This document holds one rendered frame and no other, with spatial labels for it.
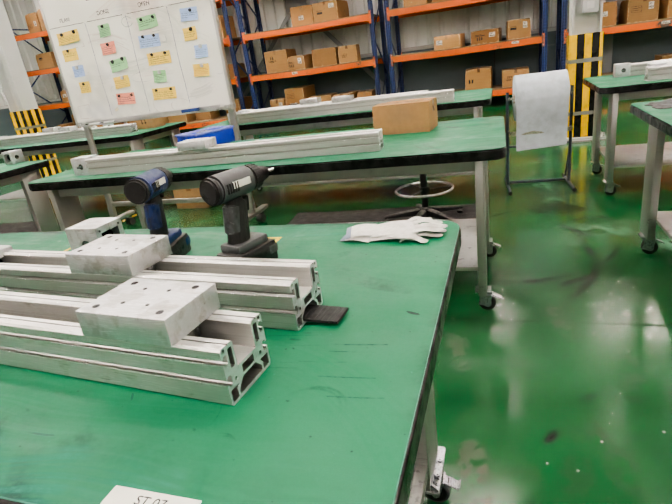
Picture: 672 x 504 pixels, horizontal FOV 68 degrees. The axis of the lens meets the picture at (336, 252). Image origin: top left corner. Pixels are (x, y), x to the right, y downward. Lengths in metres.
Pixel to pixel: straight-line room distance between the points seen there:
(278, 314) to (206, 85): 3.28
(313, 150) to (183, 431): 1.82
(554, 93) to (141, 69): 3.10
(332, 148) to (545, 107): 2.23
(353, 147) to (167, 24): 2.21
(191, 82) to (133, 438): 3.53
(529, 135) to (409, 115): 1.73
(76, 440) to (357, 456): 0.36
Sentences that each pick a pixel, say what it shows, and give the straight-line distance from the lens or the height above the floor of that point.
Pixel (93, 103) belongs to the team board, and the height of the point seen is 1.12.
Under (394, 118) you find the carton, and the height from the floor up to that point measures 0.86.
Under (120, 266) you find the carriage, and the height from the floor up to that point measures 0.88.
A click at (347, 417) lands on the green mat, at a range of 0.63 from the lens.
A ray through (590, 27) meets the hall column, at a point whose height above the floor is 1.15.
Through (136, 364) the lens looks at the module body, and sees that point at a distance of 0.76.
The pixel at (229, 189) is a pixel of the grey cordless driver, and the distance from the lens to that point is 1.02.
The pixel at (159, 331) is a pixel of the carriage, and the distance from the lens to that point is 0.68.
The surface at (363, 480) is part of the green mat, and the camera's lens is 0.56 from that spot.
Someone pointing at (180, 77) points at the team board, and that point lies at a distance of 4.10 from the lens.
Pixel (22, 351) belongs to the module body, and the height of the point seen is 0.81.
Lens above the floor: 1.18
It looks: 21 degrees down
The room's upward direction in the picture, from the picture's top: 8 degrees counter-clockwise
